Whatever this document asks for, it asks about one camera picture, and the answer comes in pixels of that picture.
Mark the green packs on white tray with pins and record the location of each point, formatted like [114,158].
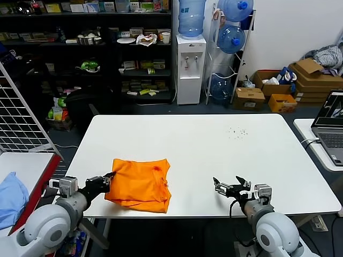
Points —
[89,65]

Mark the cola bottle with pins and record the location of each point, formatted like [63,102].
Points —
[36,6]

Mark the white side table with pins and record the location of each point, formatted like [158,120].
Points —
[304,128]

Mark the spray bottle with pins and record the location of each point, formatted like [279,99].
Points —
[61,34]

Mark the light blue cloth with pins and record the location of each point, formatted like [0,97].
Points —
[12,198]

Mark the pink cloth on rack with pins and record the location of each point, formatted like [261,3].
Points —
[217,17]

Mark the white water dispenser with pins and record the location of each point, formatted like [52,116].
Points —
[189,80]

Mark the black shelving unit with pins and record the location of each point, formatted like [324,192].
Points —
[107,53]

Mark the grey power strip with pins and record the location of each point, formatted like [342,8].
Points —
[320,223]

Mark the stack of flat cardboard boxes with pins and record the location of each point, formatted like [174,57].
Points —
[316,85]

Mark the glass bowl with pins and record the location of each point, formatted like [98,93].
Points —
[24,7]

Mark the orange t-shirt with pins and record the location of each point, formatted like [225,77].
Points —
[139,184]

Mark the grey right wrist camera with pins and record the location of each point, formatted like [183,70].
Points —
[264,192]

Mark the blue and white bag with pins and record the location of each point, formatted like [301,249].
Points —
[284,76]

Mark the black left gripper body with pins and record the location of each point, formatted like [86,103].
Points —
[93,184]

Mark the yellow green packs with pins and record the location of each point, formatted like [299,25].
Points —
[147,92]

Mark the metal bowl with white items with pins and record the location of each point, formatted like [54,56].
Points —
[88,39]

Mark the black office chair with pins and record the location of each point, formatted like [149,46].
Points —
[85,99]

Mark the red edged white table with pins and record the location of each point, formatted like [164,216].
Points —
[26,166]

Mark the grey laptop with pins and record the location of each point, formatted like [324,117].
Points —
[331,139]

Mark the yellow printed cardboard box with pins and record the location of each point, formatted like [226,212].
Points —
[281,104]

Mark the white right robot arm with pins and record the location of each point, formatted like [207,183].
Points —
[276,233]

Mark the upright blue water jug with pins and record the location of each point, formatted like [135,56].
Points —
[191,18]

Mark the clear plastic bag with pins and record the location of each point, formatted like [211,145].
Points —
[249,83]

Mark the white plate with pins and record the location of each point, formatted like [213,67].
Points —
[126,41]

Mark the white plastic food bag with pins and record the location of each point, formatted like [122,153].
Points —
[146,40]

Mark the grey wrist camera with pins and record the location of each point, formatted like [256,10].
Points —
[264,192]
[67,186]

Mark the floor box of snack packs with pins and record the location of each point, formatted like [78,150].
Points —
[57,113]

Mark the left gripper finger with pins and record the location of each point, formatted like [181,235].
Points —
[108,176]
[106,185]

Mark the pile of grey clothes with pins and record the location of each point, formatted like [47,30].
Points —
[327,57]

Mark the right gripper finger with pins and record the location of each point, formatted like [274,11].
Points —
[222,188]
[246,185]

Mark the white metal jug rack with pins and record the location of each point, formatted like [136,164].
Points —
[234,91]

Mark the white work table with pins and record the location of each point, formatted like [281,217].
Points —
[187,139]

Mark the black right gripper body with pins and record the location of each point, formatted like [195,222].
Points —
[235,191]

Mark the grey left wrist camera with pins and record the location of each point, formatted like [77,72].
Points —
[67,186]

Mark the open brown cardboard box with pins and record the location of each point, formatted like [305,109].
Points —
[270,89]

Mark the blue water jug blue cap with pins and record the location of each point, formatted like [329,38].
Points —
[230,40]
[221,88]
[234,10]

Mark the white paper cup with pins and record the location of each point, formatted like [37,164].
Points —
[166,38]

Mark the closed brown cardboard box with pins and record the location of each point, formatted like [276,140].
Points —
[247,99]

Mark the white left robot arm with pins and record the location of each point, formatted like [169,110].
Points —
[51,225]

